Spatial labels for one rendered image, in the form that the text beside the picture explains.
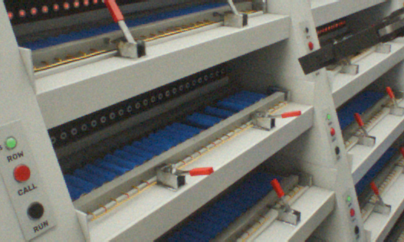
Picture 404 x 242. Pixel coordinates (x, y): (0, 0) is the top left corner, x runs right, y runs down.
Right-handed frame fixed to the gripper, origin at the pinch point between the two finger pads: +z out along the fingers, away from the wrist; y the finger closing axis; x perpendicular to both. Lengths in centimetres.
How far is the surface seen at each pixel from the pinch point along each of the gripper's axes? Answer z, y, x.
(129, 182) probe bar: 18.8, -31.1, -4.5
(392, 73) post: 24, 87, -15
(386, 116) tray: 24, 68, -25
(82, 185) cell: 23.1, -35.4, -2.2
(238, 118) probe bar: 18.9, -2.9, -3.9
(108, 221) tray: 17.5, -37.7, -7.5
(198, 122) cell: 24.7, -6.9, -1.5
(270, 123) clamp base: 15.3, 0.2, -7.2
